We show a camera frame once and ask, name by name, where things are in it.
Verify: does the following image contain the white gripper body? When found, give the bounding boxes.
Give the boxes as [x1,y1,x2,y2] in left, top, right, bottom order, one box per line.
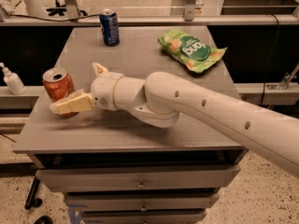
[91,72,124,111]

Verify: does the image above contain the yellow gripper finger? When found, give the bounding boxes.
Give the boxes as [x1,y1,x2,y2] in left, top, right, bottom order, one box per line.
[50,89,95,115]
[92,63,108,77]

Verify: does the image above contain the red coke can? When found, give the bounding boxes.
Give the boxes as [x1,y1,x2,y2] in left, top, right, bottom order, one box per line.
[42,67,78,118]

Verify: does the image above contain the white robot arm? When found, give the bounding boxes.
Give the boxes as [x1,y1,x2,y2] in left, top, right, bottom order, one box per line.
[50,63,299,177]

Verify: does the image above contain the blue soda can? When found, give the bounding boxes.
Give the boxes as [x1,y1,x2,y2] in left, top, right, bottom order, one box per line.
[99,8,120,46]

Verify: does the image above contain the green rice chip bag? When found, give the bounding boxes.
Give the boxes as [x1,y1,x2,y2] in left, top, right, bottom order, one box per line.
[158,30,226,74]

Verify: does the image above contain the white pump bottle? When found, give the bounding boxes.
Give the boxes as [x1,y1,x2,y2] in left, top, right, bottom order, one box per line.
[0,63,26,95]

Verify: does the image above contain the grey drawer cabinet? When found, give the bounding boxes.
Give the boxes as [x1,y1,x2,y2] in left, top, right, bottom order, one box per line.
[14,27,246,224]

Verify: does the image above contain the black cable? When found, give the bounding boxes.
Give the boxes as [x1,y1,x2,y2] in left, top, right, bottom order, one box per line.
[0,7,101,23]

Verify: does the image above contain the grey metal rail frame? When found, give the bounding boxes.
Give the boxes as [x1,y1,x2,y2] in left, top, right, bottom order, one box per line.
[1,0,299,26]

